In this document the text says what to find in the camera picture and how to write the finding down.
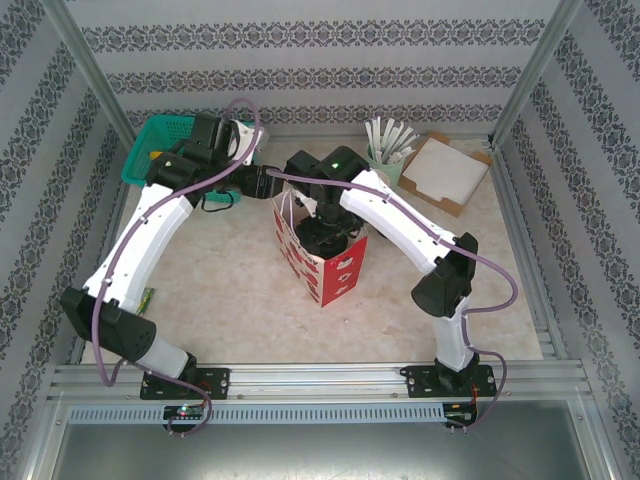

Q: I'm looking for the black plastic cup lid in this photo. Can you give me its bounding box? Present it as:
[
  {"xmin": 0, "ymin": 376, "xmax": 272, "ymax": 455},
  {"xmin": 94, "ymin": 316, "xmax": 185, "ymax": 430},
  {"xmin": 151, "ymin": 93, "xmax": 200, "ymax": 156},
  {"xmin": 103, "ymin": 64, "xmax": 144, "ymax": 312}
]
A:
[{"xmin": 312, "ymin": 232, "xmax": 354, "ymax": 261}]

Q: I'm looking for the red white paper gift bag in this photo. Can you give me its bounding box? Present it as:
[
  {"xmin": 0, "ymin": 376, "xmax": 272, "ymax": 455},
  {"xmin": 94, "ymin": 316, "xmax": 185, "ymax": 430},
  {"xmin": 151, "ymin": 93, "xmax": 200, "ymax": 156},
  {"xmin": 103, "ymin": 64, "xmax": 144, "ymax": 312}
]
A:
[{"xmin": 272, "ymin": 192, "xmax": 370, "ymax": 309}]

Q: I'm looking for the white napkin stack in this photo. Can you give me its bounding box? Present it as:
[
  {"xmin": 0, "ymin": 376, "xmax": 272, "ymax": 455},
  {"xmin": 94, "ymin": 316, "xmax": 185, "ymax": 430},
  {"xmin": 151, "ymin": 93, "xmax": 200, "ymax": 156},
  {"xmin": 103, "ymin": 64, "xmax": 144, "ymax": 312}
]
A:
[{"xmin": 402, "ymin": 138, "xmax": 489, "ymax": 206}]

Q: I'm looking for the brown cardboard napkin tray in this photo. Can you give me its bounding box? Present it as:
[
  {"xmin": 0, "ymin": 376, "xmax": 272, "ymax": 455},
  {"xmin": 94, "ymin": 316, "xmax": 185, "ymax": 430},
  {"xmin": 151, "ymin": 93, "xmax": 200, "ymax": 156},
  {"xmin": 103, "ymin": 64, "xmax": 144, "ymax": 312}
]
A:
[{"xmin": 397, "ymin": 131, "xmax": 494, "ymax": 219}]

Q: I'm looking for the mint green straw holder cup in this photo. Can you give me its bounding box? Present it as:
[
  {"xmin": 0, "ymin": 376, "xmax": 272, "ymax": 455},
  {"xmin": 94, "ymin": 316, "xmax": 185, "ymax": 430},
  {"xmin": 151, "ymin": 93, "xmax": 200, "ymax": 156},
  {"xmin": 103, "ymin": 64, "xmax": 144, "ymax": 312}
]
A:
[{"xmin": 366, "ymin": 142, "xmax": 407, "ymax": 190}]

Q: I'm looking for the teal plastic basket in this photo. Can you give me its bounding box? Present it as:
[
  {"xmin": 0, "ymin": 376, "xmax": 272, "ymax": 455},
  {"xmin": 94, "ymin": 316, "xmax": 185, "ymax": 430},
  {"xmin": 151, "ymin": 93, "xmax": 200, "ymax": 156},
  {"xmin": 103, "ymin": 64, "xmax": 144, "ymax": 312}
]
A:
[{"xmin": 121, "ymin": 114, "xmax": 265, "ymax": 206}]

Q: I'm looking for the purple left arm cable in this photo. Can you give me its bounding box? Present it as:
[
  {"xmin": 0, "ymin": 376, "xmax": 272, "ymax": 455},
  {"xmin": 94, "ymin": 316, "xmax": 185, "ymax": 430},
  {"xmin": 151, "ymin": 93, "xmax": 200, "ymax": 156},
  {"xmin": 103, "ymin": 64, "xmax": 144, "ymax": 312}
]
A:
[{"xmin": 92, "ymin": 98, "xmax": 264, "ymax": 439}]

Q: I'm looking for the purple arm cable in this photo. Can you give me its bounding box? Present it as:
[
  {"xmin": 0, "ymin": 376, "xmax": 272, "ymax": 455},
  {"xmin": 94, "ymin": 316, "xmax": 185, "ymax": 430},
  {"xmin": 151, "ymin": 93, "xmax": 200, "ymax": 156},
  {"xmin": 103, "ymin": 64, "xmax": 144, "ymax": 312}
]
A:
[
  {"xmin": 92, "ymin": 98, "xmax": 264, "ymax": 439},
  {"xmin": 267, "ymin": 168, "xmax": 519, "ymax": 432}
]

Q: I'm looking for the aluminium mounting rail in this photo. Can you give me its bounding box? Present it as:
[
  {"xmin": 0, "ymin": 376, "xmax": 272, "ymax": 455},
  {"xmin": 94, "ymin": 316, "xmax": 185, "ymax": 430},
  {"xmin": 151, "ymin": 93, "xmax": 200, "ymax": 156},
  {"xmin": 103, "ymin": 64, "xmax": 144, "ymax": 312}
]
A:
[{"xmin": 47, "ymin": 362, "xmax": 594, "ymax": 401}]

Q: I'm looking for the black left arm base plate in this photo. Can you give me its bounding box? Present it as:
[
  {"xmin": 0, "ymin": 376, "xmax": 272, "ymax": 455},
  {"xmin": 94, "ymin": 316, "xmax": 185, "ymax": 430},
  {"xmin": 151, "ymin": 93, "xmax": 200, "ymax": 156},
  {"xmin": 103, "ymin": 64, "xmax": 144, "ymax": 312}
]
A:
[{"xmin": 139, "ymin": 367, "xmax": 231, "ymax": 401}]

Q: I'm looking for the aluminium frame post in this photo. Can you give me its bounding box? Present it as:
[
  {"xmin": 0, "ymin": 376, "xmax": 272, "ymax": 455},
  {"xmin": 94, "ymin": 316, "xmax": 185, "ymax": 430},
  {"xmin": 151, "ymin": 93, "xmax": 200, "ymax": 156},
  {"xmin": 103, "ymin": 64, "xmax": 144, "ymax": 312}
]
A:
[
  {"xmin": 487, "ymin": 0, "xmax": 584, "ymax": 146},
  {"xmin": 39, "ymin": 0, "xmax": 136, "ymax": 146}
]

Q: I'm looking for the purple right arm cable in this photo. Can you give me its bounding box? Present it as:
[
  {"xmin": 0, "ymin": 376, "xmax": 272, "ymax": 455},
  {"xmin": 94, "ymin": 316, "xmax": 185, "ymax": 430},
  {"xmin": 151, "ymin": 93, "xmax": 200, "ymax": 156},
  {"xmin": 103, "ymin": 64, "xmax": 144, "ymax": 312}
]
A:
[{"xmin": 267, "ymin": 168, "xmax": 519, "ymax": 432}]

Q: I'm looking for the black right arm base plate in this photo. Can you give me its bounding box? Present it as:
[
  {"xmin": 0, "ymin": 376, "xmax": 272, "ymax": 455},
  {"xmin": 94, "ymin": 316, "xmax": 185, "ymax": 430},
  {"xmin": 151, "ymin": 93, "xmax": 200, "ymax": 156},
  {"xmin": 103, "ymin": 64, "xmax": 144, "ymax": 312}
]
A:
[{"xmin": 402, "ymin": 363, "xmax": 499, "ymax": 399}]

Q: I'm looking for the slotted grey cable duct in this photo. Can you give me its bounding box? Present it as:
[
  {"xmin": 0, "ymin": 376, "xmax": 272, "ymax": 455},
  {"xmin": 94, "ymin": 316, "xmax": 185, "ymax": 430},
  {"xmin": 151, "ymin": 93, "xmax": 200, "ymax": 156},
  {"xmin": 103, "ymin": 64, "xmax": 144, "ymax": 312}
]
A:
[{"xmin": 67, "ymin": 403, "xmax": 446, "ymax": 424}]

